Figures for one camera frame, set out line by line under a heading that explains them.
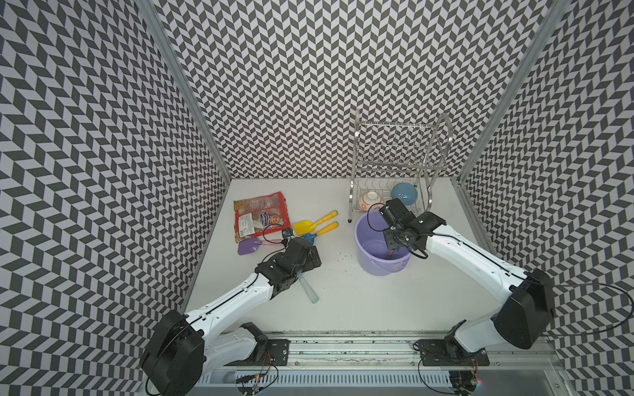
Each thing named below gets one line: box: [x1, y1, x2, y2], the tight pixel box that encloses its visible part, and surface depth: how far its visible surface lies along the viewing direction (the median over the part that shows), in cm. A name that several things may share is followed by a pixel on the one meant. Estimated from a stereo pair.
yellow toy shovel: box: [293, 210, 339, 236], surface depth 103 cm
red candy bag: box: [233, 191, 292, 244], surface depth 103 cm
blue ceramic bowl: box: [390, 182, 418, 207], surface depth 105 cm
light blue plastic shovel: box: [298, 272, 320, 304], surface depth 86 cm
